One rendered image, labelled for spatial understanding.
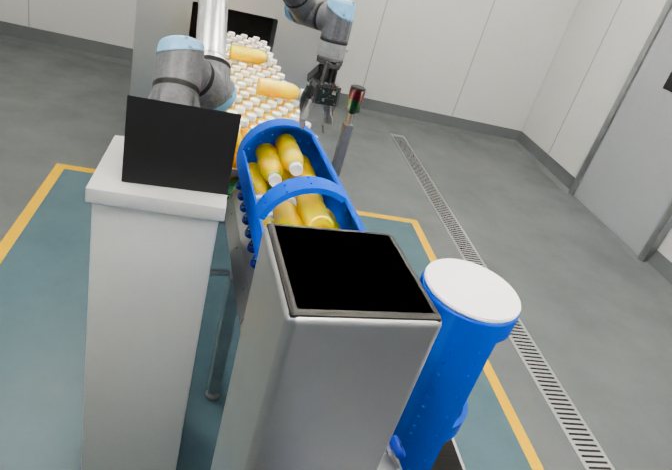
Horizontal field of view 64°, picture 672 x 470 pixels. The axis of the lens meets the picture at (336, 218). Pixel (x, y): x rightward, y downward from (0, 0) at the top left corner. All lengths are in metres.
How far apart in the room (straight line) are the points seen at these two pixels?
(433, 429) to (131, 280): 0.95
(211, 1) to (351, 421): 1.54
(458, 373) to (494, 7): 5.35
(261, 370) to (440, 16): 6.18
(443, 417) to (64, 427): 1.37
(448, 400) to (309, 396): 1.44
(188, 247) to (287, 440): 1.21
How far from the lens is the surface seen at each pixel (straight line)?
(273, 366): 0.20
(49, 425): 2.34
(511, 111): 6.99
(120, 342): 1.65
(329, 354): 0.20
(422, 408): 1.66
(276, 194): 1.36
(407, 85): 6.43
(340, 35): 1.48
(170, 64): 1.44
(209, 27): 1.65
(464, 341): 1.50
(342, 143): 2.30
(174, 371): 1.71
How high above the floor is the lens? 1.81
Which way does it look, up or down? 28 degrees down
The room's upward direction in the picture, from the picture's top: 16 degrees clockwise
